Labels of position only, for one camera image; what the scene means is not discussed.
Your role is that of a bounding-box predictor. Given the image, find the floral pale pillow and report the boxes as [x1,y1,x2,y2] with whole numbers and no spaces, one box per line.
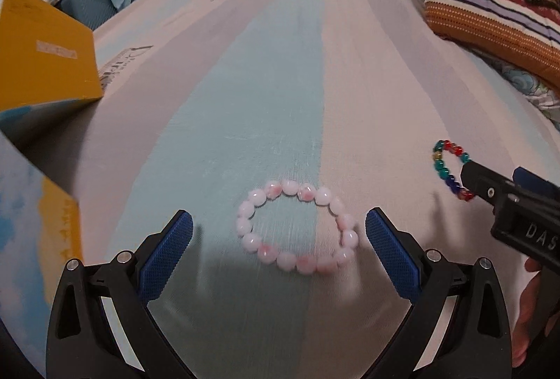
[476,51,560,130]

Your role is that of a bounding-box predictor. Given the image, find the striped bed sheet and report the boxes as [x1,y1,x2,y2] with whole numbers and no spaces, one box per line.
[28,0,559,378]

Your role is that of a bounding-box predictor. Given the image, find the pink white bead bracelet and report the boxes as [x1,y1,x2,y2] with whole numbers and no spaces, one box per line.
[234,179,360,276]

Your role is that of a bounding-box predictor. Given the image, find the blue yellow cardboard box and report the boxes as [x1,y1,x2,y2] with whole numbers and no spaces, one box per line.
[1,0,103,374]

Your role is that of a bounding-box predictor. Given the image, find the multicolour glass bead bracelet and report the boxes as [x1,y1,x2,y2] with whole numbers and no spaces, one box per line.
[432,138,478,202]

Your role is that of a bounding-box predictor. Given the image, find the person's right hand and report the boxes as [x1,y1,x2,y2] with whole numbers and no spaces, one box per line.
[512,257,543,367]

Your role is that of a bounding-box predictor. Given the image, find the striped red brown pillow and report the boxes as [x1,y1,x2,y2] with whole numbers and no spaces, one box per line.
[424,0,559,91]

